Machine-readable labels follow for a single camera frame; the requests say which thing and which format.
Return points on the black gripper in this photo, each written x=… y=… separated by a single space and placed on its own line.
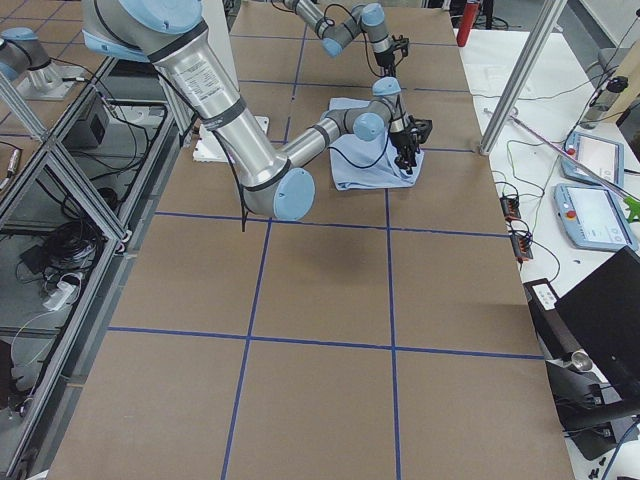
x=385 y=60
x=401 y=139

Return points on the blue teach pendant near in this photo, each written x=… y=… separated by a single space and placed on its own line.
x=592 y=218

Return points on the light blue t-shirt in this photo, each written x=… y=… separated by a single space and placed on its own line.
x=365 y=158

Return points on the blue teach pendant far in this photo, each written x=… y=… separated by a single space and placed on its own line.
x=602 y=156

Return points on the blue teach pendant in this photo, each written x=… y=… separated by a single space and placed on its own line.
x=592 y=218
x=602 y=156

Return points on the black usb hub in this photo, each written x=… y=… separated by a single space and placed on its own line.
x=521 y=244

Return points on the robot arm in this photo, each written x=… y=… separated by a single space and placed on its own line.
x=337 y=27
x=272 y=182

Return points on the red cylinder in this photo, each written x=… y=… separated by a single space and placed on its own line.
x=467 y=21

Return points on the aluminium frame post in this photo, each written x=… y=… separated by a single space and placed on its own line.
x=535 y=42

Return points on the aluminium frame rail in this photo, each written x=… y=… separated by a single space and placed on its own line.
x=82 y=168

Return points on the metal reacher grabber stick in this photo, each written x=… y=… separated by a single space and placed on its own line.
x=631 y=201

